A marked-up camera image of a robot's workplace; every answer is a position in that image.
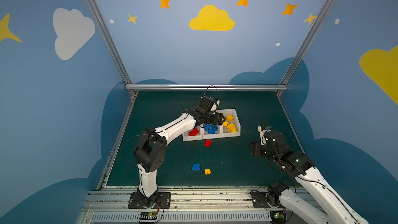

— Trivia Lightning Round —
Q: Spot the aluminium frame rail back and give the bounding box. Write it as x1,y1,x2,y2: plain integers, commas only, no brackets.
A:
125,84,288,91

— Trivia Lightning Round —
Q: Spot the aluminium frame post right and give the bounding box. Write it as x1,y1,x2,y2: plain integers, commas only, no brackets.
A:
276,0,337,97

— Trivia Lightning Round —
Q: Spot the left controller board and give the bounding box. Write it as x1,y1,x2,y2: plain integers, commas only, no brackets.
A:
138,212,158,224

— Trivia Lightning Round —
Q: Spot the red lego brick top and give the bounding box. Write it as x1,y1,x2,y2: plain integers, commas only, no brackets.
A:
204,140,212,147

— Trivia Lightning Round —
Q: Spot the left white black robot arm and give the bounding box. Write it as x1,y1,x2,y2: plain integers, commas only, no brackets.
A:
134,96,225,208

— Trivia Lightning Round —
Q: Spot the small blue lego brick lower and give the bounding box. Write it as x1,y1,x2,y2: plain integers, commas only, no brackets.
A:
192,163,201,171

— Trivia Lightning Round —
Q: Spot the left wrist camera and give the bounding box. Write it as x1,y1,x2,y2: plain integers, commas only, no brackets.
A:
210,97,220,113

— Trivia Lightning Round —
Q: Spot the left white bin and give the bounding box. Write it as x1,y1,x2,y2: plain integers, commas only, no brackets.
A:
181,113,201,142

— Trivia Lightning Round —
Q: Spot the aluminium frame post left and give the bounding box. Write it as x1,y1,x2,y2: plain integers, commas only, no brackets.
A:
85,0,131,86

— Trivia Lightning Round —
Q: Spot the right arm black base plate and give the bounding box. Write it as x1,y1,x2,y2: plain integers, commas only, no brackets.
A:
250,190,284,208

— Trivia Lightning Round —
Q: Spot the right controller board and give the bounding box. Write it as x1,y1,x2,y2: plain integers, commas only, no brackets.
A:
270,212,287,224

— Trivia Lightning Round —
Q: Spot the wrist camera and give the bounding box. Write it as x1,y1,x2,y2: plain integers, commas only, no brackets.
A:
210,97,220,113
258,124,271,145

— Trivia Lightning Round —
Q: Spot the controller board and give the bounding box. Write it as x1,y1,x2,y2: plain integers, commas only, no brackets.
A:
138,212,158,224
270,212,287,224

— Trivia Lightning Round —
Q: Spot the long red lego brick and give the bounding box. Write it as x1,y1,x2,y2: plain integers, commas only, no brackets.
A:
188,128,200,136

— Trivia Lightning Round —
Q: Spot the aluminium frame post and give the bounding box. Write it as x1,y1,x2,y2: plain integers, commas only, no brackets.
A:
276,0,337,97
85,0,131,86

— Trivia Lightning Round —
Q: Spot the middle white bin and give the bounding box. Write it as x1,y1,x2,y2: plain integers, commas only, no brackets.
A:
199,112,224,139

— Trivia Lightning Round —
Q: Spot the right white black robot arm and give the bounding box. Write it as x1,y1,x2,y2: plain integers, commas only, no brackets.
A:
250,125,368,224

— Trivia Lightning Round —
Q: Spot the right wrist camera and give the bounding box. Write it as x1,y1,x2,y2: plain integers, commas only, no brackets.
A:
258,124,271,145

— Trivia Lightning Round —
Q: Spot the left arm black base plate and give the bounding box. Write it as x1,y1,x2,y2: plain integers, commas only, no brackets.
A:
127,191,171,209

